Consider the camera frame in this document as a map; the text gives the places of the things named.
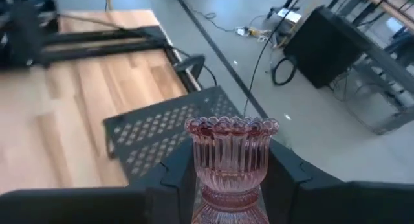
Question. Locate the white power strip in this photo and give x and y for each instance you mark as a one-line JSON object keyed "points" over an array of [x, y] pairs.
{"points": [[250, 32]]}

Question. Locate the black box cabinet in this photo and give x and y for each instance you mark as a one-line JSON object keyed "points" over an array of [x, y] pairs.
{"points": [[323, 46]]}

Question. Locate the black perforated metal shelf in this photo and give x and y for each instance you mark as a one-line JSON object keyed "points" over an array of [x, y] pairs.
{"points": [[152, 130]]}

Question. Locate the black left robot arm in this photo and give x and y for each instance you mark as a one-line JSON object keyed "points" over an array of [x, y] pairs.
{"points": [[22, 33]]}

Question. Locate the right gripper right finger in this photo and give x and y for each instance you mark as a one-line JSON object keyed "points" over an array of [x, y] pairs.
{"points": [[323, 201]]}

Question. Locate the pink glass candle holder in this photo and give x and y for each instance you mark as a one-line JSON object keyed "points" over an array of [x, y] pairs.
{"points": [[231, 165]]}

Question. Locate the grey metal desk frame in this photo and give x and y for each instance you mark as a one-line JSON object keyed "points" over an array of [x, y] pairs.
{"points": [[385, 65]]}

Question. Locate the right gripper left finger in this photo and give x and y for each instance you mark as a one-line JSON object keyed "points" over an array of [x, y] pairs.
{"points": [[97, 204]]}

